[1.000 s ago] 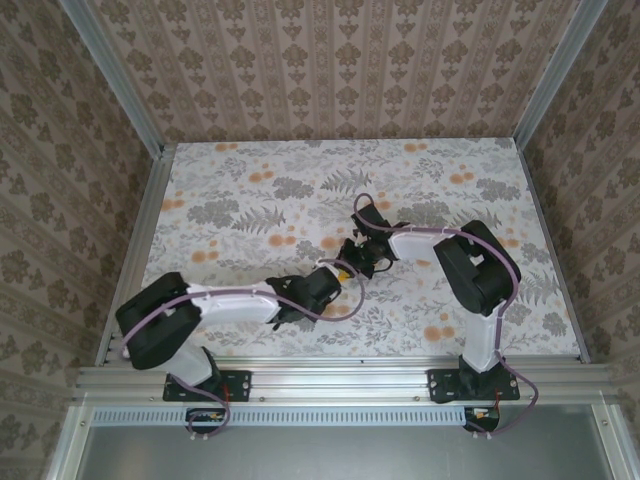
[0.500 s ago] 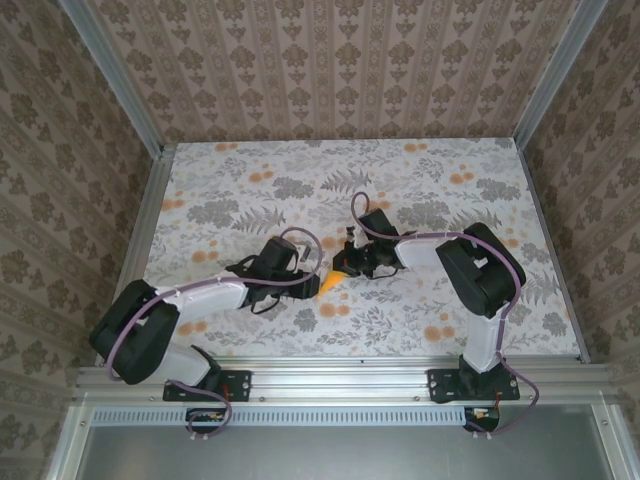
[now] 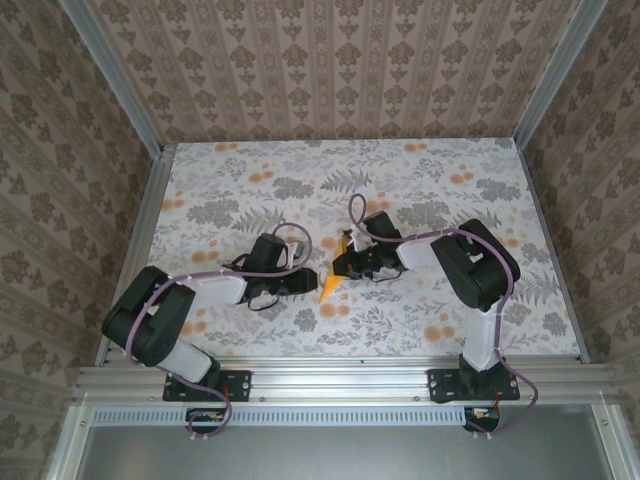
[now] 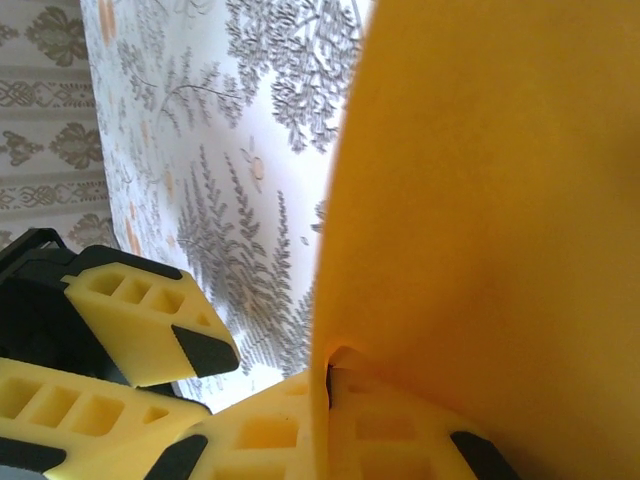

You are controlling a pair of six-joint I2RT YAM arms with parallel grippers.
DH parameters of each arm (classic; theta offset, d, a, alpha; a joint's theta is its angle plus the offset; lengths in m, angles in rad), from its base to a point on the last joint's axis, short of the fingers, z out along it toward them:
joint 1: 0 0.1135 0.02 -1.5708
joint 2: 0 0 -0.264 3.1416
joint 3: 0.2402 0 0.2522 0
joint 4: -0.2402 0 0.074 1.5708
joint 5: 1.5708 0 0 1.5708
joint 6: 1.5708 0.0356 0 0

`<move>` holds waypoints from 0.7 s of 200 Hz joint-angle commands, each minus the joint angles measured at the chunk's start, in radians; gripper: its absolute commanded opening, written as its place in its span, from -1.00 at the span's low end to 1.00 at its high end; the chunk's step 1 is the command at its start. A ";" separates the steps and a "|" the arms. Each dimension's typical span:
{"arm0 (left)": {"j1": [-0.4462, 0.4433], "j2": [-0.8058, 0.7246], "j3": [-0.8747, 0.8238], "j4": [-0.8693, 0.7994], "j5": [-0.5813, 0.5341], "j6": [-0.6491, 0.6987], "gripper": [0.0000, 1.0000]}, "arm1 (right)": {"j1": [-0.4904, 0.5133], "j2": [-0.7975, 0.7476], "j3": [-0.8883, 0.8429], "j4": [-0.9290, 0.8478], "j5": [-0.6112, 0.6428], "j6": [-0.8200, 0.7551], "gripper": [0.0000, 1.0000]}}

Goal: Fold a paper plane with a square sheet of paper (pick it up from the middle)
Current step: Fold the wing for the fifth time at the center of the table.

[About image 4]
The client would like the floral patterned table cover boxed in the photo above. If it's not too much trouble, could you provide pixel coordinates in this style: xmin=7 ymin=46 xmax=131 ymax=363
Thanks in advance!
xmin=79 ymin=0 xmax=376 ymax=416

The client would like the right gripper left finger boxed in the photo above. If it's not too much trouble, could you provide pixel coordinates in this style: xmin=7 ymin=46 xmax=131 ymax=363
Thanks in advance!
xmin=144 ymin=372 xmax=331 ymax=480

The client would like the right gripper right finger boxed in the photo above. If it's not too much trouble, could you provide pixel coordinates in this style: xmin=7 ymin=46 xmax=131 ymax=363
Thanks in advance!
xmin=328 ymin=379 xmax=524 ymax=480

